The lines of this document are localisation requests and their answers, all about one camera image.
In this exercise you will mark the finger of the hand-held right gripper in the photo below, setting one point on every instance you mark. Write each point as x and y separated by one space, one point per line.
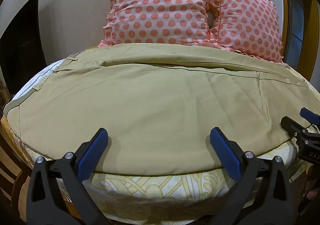
292 125
310 115

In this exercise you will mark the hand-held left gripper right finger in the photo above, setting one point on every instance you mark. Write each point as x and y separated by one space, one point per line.
225 155

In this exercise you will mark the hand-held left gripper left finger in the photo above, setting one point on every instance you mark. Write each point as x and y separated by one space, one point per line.
91 154

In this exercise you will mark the beige blanket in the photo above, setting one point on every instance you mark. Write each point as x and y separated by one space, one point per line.
150 105

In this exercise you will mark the person's right hand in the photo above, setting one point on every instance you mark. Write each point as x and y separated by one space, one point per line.
310 191

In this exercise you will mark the white yellow patterned bedsheet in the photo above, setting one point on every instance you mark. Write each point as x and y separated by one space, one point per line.
150 190

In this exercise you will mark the yellow framed window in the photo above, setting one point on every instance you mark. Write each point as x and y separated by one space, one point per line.
287 15

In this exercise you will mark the pink polka dot pillow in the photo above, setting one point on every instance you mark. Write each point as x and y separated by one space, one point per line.
250 22
160 8

